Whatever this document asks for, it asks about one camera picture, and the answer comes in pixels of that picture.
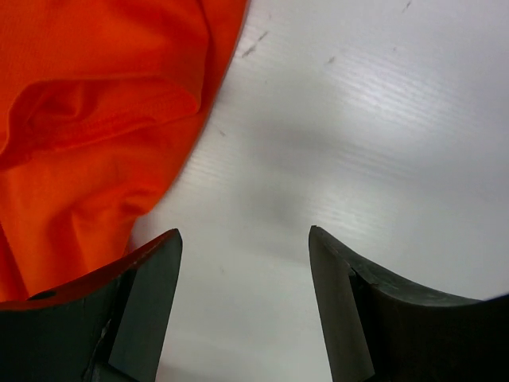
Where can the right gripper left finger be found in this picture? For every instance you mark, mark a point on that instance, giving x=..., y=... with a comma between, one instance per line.
x=108, y=325

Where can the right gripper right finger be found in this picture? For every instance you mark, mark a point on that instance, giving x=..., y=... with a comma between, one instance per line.
x=380, y=326

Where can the orange t-shirt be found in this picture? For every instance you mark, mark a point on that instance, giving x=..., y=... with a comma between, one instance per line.
x=101, y=104

